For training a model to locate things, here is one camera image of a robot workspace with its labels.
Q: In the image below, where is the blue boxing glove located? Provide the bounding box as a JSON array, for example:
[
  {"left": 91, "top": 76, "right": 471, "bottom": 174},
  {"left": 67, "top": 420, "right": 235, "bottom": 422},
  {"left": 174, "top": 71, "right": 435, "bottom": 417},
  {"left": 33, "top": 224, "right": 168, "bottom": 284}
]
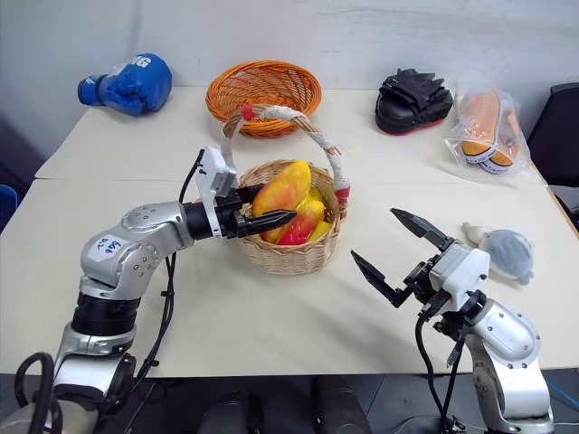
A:
[{"left": 76, "top": 52, "right": 174, "bottom": 118}]

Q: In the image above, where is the bagged orange item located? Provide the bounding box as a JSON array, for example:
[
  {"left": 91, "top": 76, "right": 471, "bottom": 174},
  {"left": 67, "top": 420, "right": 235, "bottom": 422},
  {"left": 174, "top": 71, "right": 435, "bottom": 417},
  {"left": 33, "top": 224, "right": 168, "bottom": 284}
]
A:
[{"left": 442, "top": 80, "right": 545, "bottom": 180}]

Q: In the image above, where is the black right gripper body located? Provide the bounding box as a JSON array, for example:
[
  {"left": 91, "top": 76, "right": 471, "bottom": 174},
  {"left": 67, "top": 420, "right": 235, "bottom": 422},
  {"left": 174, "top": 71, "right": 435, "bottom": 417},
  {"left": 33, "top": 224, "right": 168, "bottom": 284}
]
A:
[{"left": 402, "top": 255, "right": 451, "bottom": 318}]

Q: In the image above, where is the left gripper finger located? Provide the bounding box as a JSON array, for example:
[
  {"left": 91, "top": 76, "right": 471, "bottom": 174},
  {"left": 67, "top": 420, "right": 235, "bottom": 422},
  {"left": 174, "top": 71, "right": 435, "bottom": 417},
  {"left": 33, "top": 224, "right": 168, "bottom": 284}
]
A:
[
  {"left": 242, "top": 210, "right": 298, "bottom": 238},
  {"left": 236, "top": 182, "right": 268, "bottom": 205}
]

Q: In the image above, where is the large yellow red mango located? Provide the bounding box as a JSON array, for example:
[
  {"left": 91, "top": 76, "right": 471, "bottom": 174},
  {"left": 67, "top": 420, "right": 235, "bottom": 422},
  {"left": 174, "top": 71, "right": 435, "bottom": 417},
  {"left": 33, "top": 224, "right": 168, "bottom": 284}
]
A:
[{"left": 251, "top": 158, "right": 313, "bottom": 219}]

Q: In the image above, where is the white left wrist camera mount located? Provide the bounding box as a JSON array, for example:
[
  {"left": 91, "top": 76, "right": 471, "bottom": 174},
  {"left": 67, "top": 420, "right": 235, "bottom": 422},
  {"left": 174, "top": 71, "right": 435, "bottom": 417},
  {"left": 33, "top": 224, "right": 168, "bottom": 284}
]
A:
[{"left": 195, "top": 146, "right": 240, "bottom": 240}]

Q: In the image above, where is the blue bin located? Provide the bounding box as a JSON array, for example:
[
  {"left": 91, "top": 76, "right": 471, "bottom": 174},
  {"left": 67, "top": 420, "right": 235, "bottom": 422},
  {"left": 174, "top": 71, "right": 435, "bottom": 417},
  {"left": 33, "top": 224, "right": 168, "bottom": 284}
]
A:
[{"left": 0, "top": 184, "right": 19, "bottom": 234}]

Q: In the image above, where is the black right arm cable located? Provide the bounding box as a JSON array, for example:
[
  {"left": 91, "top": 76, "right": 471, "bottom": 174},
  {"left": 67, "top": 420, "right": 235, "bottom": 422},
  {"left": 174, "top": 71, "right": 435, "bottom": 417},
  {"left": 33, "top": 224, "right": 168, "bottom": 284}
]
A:
[{"left": 414, "top": 288, "right": 488, "bottom": 431}]

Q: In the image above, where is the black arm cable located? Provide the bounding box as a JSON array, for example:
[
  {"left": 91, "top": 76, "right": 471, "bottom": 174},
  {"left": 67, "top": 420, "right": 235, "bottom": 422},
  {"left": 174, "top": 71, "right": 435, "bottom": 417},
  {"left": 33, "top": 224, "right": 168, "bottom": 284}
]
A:
[
  {"left": 130, "top": 147, "right": 207, "bottom": 381},
  {"left": 414, "top": 288, "right": 488, "bottom": 431}
]

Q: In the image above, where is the wicker basket with handle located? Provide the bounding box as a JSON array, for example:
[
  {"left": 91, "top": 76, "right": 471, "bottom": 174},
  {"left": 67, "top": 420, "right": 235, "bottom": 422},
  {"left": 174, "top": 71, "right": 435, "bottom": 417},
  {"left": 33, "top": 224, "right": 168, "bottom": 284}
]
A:
[{"left": 221, "top": 103, "right": 353, "bottom": 277}]

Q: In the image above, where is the grey plush toy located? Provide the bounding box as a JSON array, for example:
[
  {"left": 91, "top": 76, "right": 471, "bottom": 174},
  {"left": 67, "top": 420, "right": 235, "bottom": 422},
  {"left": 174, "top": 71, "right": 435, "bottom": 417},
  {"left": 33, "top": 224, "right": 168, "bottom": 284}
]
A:
[{"left": 460, "top": 221, "right": 537, "bottom": 287}]

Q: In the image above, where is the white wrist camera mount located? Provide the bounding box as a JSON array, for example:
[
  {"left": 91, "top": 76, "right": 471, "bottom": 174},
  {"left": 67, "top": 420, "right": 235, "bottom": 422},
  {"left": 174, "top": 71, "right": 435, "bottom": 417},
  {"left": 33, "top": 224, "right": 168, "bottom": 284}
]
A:
[
  {"left": 428, "top": 243, "right": 492, "bottom": 314},
  {"left": 195, "top": 146, "right": 240, "bottom": 240}
]

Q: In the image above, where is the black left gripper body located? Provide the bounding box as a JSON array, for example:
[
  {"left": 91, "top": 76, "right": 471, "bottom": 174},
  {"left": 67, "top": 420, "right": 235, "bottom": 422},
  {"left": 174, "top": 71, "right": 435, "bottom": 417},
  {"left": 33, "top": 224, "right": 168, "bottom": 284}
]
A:
[{"left": 215, "top": 186, "right": 252, "bottom": 241}]

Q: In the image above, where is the black chair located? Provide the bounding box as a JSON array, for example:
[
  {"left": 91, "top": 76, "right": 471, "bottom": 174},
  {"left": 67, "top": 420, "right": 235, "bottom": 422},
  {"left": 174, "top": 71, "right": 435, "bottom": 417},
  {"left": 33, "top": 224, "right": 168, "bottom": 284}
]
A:
[{"left": 526, "top": 82, "right": 579, "bottom": 200}]

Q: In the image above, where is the orange wicker bowl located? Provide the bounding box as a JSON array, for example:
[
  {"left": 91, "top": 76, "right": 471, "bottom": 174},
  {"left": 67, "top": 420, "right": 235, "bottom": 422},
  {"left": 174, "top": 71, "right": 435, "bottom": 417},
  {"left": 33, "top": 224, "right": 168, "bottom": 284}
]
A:
[{"left": 205, "top": 60, "right": 325, "bottom": 137}]

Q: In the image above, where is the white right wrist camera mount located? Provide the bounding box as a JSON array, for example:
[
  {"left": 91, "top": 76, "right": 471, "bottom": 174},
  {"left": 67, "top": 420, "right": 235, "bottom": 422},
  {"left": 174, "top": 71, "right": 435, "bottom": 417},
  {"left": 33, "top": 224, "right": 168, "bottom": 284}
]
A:
[{"left": 428, "top": 243, "right": 492, "bottom": 314}]

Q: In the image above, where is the black red boxing focus pad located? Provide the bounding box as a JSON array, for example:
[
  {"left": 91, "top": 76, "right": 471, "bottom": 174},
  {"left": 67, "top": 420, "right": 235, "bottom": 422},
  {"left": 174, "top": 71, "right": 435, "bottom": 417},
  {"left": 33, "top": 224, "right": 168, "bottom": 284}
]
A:
[{"left": 374, "top": 67, "right": 455, "bottom": 136}]

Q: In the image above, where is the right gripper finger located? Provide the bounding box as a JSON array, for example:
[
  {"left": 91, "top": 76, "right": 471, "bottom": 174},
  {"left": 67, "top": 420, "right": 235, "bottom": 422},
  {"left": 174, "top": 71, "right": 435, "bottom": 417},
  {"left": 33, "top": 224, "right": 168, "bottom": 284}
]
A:
[
  {"left": 390, "top": 208, "right": 454, "bottom": 252},
  {"left": 350, "top": 250, "right": 411, "bottom": 310}
]

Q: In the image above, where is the orange shoe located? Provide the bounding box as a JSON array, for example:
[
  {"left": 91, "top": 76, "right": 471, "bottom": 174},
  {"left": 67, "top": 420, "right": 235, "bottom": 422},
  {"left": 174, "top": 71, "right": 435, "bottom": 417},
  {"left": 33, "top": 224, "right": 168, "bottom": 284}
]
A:
[
  {"left": 458, "top": 90, "right": 502, "bottom": 166},
  {"left": 482, "top": 101, "right": 522, "bottom": 175}
]

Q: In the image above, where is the thick black cable loop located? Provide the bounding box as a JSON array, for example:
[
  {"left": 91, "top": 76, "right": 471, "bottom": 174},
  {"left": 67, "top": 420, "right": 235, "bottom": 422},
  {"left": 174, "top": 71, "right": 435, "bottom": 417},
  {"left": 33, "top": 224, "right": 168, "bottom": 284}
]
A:
[{"left": 13, "top": 352, "right": 64, "bottom": 434}]

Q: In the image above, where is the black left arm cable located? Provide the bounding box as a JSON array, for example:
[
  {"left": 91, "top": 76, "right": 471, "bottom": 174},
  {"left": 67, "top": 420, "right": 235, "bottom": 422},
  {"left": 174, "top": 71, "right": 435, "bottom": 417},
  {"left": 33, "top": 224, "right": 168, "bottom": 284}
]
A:
[{"left": 130, "top": 147, "right": 207, "bottom": 381}]

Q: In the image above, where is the thin blue cable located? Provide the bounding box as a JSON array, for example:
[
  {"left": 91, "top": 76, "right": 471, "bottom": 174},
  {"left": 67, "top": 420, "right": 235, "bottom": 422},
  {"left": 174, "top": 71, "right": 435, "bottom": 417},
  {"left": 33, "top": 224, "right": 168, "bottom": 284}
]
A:
[{"left": 544, "top": 378, "right": 579, "bottom": 409}]

